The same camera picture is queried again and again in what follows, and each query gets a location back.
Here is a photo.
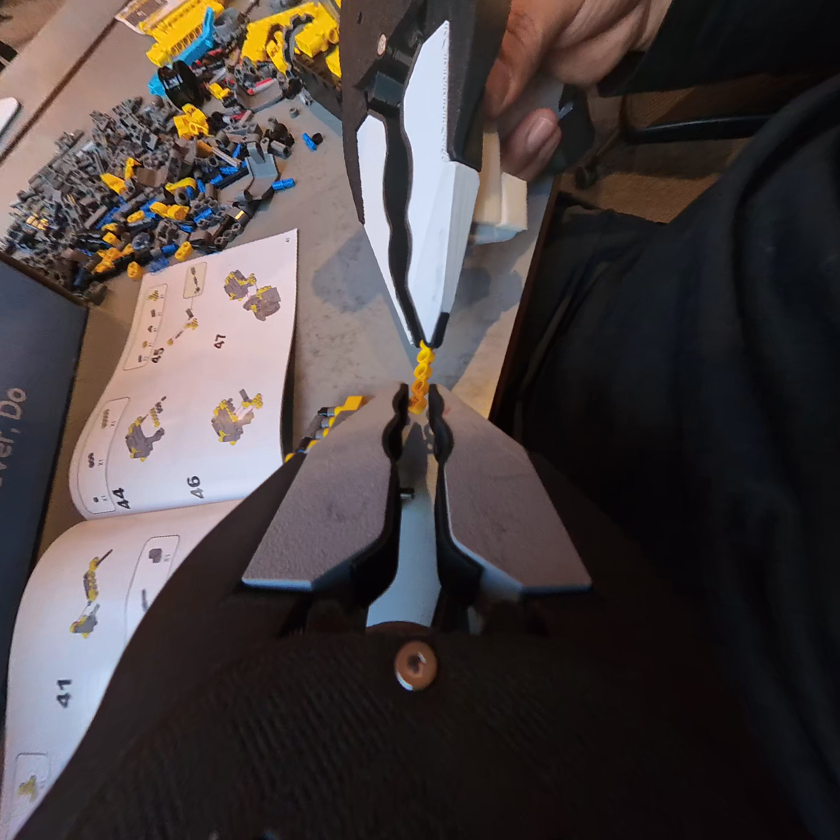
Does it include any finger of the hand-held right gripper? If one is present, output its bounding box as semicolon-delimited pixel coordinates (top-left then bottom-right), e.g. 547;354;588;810
394;20;484;349
354;110;424;347

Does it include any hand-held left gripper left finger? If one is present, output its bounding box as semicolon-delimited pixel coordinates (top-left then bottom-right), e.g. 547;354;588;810
241;382;411;608

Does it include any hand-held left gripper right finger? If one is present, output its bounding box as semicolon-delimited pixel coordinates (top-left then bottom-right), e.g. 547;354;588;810
428;384;593;603

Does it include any grey yellow brick assembly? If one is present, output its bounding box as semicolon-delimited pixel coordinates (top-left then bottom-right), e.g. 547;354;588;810
283;394;368;463

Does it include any yellow five-hole brick beam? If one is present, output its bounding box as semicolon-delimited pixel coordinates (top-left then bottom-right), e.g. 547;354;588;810
407;344;437;414

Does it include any person's right hand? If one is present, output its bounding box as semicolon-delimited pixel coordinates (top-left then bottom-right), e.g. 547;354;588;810
487;0;672;183

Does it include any grey sloped brick piece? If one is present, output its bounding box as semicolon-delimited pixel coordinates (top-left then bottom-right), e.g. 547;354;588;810
243;141;280;201

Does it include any blue brick panel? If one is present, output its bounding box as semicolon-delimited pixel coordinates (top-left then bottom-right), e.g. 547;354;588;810
147;7;217;99

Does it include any yellow brick panel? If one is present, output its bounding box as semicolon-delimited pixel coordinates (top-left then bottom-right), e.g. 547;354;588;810
134;0;227;67

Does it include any black round part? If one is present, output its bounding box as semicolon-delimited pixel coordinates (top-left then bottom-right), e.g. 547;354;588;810
157;62;199;106

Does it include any open instruction booklet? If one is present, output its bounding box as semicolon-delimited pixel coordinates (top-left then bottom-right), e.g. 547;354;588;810
0;228;299;840

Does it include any person's dark clothing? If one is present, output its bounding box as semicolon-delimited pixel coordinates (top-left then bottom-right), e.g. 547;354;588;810
492;66;840;840

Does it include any white sticker sheet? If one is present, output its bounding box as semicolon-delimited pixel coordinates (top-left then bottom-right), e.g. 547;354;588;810
115;0;173;30

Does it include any black office chair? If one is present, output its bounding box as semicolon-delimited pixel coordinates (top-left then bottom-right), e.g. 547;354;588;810
574;92;775;191

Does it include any pile of loose brick pieces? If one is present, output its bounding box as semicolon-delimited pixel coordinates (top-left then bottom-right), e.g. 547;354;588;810
0;92;326;306

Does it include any dark blue cardboard box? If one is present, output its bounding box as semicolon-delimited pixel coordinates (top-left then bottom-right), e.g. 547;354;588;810
0;252;89;723

